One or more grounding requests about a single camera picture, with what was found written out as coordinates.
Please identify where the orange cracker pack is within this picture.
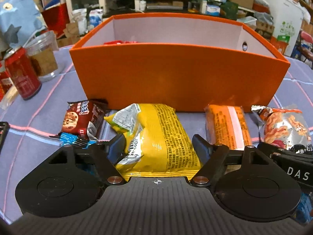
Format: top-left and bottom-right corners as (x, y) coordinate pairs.
(205, 105), (252, 151)

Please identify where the yellow chip bag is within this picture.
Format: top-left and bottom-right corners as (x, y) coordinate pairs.
(104, 103), (202, 180)

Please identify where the silver orange snack bag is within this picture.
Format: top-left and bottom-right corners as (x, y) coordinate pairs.
(251, 105), (312, 154)

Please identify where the red jujube snack bag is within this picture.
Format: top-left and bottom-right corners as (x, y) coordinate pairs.
(103, 40), (137, 45)

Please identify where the brown chocolate cookie packet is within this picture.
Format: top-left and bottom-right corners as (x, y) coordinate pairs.
(60, 99), (108, 141)

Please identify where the blue cookie packet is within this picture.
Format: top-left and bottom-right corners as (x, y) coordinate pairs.
(58, 133), (97, 149)

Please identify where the orange storage box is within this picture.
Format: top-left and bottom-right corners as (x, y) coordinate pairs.
(70, 13), (290, 112)

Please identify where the black smartphone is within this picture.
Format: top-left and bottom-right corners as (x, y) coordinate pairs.
(0, 121), (10, 151)

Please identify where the clear plastic jar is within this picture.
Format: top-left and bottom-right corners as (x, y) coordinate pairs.
(25, 31), (61, 82)

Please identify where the red soda can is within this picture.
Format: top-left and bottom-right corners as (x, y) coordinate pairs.
(4, 47), (42, 100)

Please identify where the white chest freezer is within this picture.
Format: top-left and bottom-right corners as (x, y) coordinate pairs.
(265, 0), (303, 56)

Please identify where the blue shark cloth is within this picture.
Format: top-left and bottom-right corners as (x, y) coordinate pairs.
(1, 0), (47, 48)

